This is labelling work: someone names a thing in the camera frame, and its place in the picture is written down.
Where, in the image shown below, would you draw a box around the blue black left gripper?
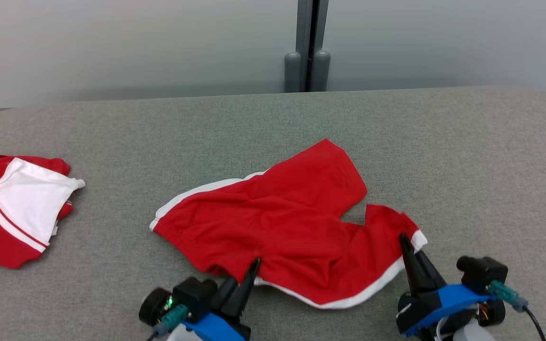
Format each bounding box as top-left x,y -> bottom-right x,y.
139,258 -> 262,341

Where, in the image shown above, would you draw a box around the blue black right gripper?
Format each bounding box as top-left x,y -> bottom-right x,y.
395,233 -> 507,340

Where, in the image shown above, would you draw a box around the red shorts white trim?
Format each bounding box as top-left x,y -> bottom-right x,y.
149,138 -> 428,311

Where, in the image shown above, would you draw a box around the left camera cable teal plug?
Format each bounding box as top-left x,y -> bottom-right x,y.
146,304 -> 190,341

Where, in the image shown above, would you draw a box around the camera cable teal plug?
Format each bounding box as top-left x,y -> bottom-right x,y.
146,304 -> 190,341
488,279 -> 546,341

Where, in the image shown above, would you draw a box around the right camera cable teal plug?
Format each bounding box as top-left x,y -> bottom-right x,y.
488,279 -> 546,341

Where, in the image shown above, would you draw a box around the grey partition post round feet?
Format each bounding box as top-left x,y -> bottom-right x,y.
284,0 -> 331,93

